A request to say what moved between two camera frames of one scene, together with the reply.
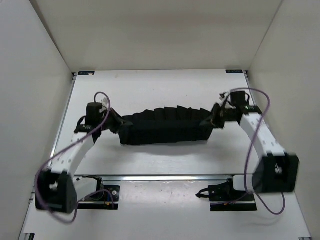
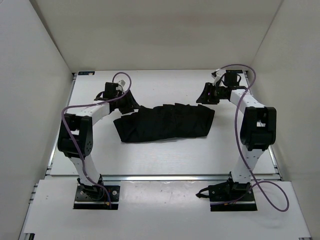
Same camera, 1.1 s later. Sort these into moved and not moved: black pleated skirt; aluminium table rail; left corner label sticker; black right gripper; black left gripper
Moved: black pleated skirt; black left gripper; black right gripper
Not moved: left corner label sticker; aluminium table rail
